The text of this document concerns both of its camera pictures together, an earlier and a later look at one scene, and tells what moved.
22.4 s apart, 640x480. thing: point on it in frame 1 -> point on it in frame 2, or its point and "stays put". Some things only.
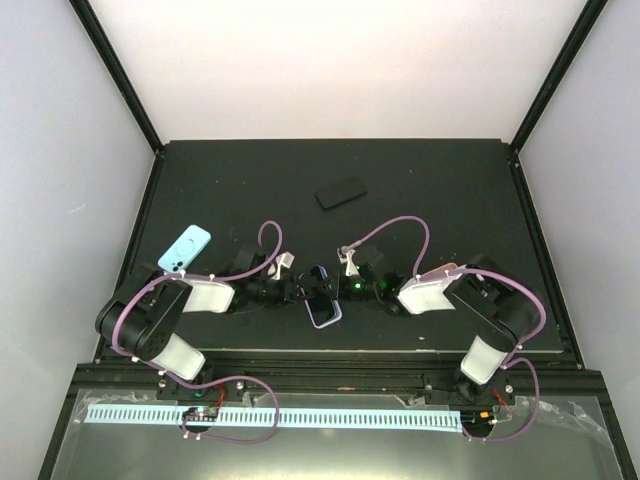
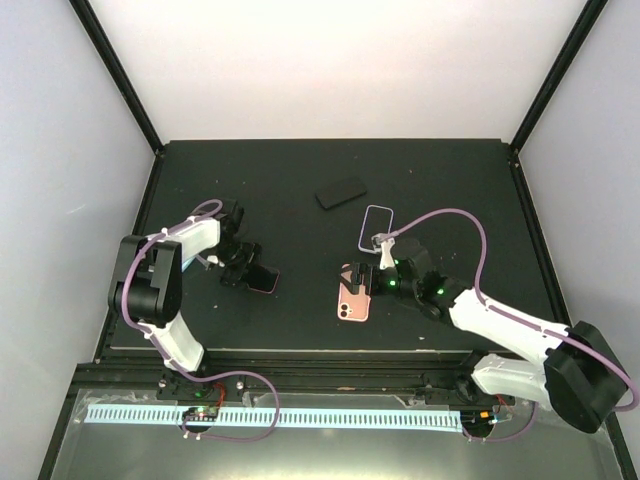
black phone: [340, 192] stays put
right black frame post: [590, 16] stays put
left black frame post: [99, 37] stays put
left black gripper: [289, 292] -> [234, 277]
